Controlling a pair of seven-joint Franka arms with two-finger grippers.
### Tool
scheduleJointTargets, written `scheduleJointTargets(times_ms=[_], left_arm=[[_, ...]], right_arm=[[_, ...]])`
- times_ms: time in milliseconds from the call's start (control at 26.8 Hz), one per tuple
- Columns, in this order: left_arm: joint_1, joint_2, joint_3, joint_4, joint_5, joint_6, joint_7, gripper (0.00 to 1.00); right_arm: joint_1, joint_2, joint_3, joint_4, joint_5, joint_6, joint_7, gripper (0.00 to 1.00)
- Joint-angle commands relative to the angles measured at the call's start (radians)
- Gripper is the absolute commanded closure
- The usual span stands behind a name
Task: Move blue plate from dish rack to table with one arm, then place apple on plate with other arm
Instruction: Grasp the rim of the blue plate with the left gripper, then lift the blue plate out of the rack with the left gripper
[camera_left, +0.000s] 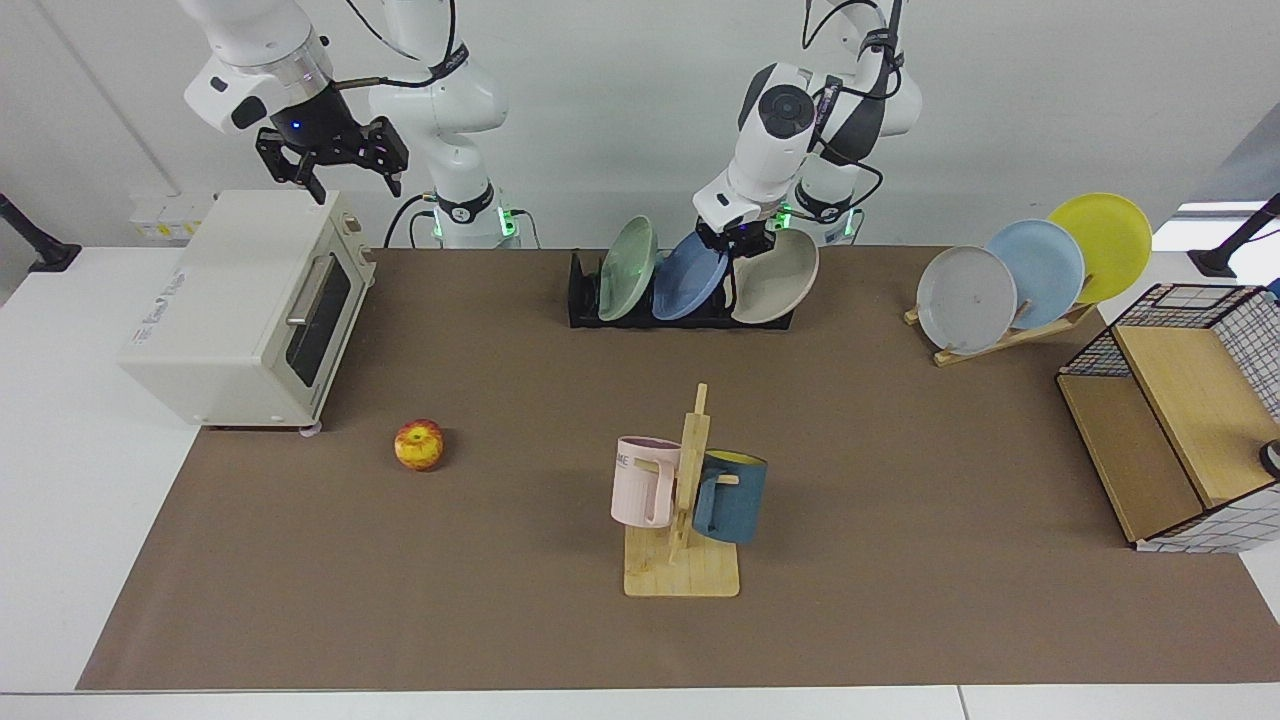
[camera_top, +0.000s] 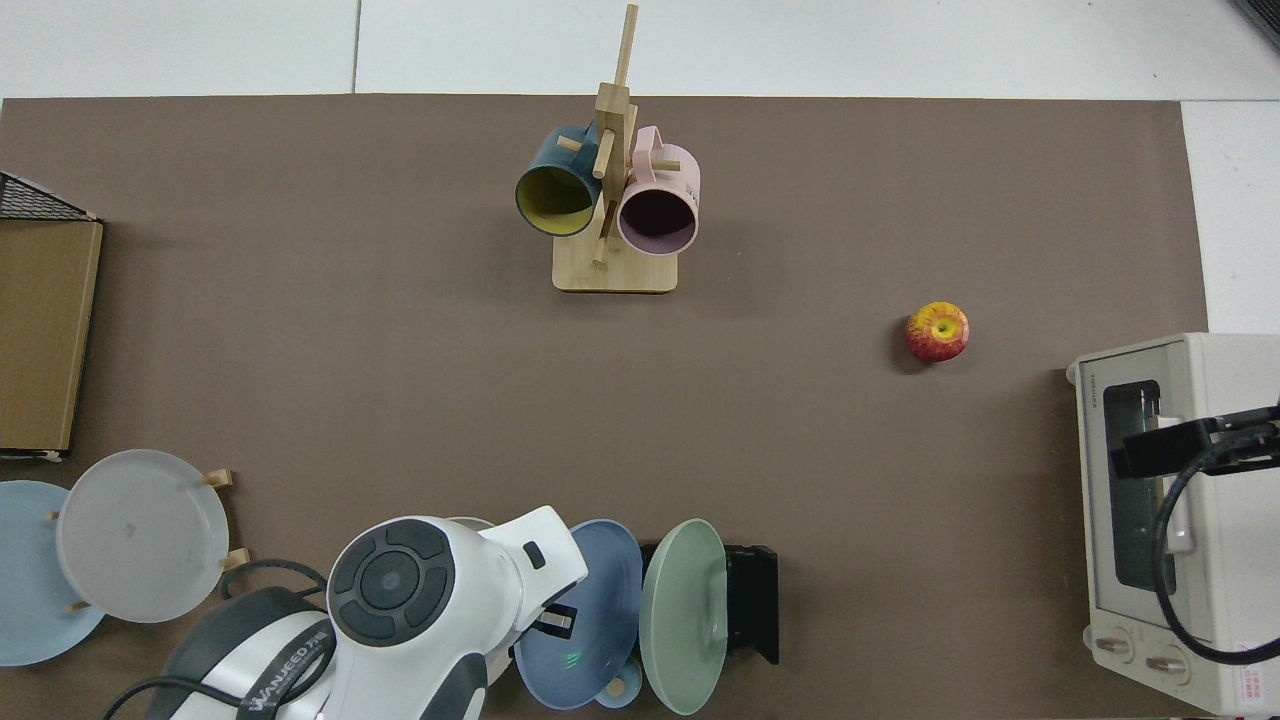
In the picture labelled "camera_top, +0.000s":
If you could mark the red yellow apple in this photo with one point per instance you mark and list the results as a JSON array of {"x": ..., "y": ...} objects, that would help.
[{"x": 938, "y": 335}]

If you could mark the beige plate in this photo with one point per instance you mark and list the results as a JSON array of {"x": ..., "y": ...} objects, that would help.
[{"x": 472, "y": 523}]

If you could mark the green plate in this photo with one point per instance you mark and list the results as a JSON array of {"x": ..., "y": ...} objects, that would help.
[{"x": 680, "y": 620}]

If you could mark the black dish rack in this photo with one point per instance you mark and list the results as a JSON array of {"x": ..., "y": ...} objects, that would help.
[{"x": 752, "y": 600}]

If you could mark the wooden peg plate rack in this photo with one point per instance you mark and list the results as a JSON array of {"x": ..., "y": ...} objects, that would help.
[{"x": 219, "y": 478}]

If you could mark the grey white plate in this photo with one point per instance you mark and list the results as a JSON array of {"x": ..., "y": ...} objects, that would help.
[{"x": 140, "y": 535}]

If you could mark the light blue plate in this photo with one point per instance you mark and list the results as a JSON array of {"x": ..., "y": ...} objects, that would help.
[{"x": 25, "y": 590}]

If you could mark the small blue round thing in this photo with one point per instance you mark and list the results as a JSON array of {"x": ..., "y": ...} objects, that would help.
[{"x": 622, "y": 690}]

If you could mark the pale toaster oven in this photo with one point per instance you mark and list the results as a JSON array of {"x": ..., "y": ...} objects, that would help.
[{"x": 1235, "y": 560}]

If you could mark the toaster oven knob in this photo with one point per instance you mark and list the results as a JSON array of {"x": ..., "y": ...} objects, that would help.
[
  {"x": 1167, "y": 665},
  {"x": 1113, "y": 644}
]

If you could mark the brown table cloth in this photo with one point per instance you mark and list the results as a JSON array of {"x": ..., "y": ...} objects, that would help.
[{"x": 400, "y": 380}]

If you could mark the wooden cup stand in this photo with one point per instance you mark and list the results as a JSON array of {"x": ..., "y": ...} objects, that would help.
[{"x": 615, "y": 272}]

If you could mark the dark object at table corner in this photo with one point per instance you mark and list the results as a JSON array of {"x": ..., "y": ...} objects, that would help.
[{"x": 1262, "y": 18}]

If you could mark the dark teal cup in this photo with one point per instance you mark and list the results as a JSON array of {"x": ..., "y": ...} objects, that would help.
[{"x": 553, "y": 160}]

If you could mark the pink cup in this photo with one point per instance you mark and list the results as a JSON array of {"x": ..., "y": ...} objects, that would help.
[{"x": 672, "y": 175}]

